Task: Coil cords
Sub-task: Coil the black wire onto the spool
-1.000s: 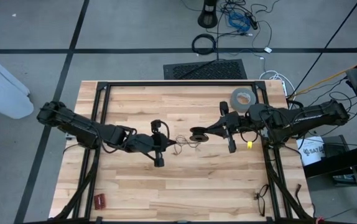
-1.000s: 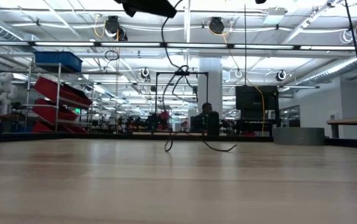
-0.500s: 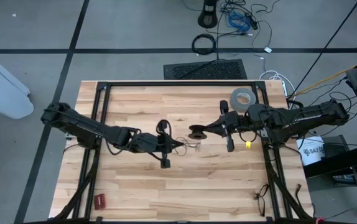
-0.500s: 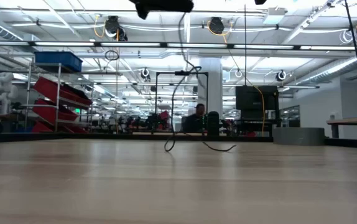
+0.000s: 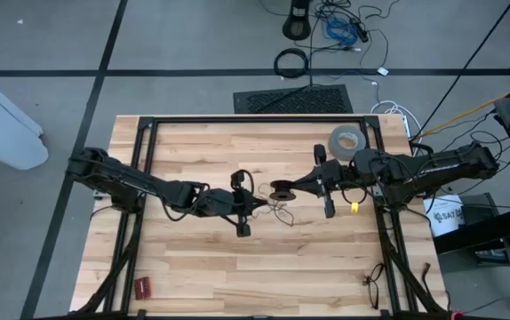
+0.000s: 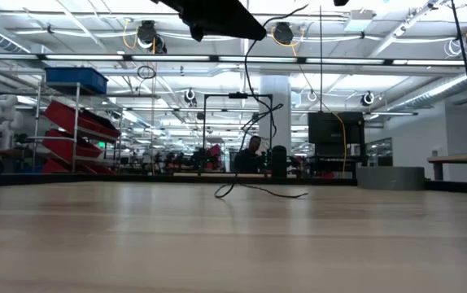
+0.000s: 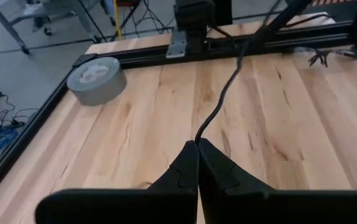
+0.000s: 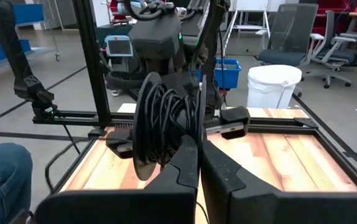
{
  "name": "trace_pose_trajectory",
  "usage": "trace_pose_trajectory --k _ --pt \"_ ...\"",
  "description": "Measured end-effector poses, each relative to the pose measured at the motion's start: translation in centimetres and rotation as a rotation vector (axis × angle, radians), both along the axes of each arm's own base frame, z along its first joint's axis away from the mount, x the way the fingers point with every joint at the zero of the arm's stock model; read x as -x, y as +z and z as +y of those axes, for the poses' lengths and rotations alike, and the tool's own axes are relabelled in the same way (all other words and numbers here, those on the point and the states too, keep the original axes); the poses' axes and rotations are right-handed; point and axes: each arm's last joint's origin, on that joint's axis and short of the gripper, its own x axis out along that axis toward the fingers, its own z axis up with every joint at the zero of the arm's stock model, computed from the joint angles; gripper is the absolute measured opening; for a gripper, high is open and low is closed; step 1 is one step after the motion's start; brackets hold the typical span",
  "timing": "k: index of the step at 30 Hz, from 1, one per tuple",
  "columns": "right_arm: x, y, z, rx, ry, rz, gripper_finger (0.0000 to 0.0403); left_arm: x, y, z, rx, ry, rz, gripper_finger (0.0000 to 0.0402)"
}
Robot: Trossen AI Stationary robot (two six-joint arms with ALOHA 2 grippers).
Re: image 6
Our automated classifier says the yellow cable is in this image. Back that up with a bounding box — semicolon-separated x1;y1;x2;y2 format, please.
271;28;347;174

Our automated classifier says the black camera gantry frame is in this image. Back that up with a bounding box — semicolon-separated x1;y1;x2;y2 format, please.
203;92;274;172

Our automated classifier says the black aluminium table frame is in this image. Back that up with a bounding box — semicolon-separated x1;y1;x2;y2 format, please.
0;173;467;195

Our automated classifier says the blue storage bin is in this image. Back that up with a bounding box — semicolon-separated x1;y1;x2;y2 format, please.
45;67;109;95

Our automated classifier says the white ceiling box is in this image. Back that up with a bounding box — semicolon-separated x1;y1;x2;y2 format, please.
344;10;376;33

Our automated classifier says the wooden bench table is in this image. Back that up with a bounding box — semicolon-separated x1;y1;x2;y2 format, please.
426;151;467;182

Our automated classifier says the person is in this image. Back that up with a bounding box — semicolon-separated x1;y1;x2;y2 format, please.
233;135;268;174

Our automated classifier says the long ceiling light strip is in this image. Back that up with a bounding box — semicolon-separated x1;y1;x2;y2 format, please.
0;53;467;67

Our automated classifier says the white pillar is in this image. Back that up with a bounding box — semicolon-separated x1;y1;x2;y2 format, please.
259;75;292;154

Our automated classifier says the thin black cord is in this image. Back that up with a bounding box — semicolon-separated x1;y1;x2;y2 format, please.
214;2;311;200

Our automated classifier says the thin black vertical pole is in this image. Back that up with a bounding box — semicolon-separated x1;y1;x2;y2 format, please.
318;6;323;113

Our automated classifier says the red storage bin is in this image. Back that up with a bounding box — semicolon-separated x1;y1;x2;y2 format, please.
41;158;115;175
41;129;103;164
44;100;121;143

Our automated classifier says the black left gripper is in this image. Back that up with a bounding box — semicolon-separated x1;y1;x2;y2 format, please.
151;0;268;42

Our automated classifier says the metal shelf rack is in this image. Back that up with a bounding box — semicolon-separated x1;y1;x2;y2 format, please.
32;81;124;175

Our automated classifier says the black monitor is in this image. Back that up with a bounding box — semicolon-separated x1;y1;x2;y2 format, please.
308;112;365;156

